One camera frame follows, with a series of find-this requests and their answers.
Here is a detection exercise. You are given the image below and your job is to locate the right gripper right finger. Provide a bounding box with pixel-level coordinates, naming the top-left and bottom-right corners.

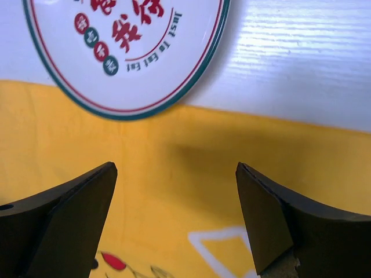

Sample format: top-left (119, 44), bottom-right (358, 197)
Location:
top-left (236, 163), bottom-right (370, 277)

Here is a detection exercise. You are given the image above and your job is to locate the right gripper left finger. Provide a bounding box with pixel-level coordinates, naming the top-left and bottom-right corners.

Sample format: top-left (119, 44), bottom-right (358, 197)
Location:
top-left (1, 162), bottom-right (117, 277)

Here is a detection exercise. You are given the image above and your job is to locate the round patterned plate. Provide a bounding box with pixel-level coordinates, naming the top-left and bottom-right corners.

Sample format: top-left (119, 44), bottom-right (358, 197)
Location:
top-left (23, 1), bottom-right (230, 120)

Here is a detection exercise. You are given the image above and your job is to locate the yellow Pikachu cloth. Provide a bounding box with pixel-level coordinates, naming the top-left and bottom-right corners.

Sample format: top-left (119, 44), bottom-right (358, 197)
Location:
top-left (1, 81), bottom-right (370, 277)

